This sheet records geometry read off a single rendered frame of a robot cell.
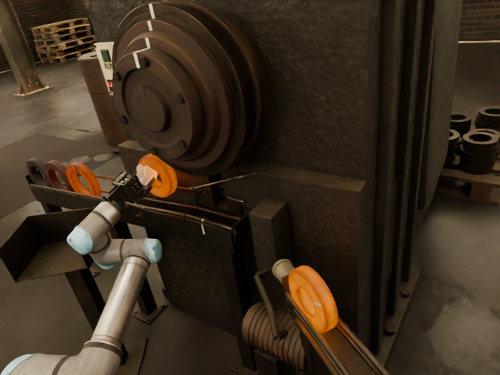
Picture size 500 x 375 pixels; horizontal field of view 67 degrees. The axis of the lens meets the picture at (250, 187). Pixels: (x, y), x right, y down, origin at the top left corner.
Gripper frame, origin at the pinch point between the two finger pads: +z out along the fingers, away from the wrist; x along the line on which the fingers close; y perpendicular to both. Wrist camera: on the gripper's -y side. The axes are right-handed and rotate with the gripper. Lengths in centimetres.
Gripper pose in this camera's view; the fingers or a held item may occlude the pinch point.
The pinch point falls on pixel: (155, 170)
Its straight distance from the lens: 132.8
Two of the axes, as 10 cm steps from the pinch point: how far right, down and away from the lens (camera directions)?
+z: 4.9, -6.9, 5.3
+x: -8.2, -1.6, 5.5
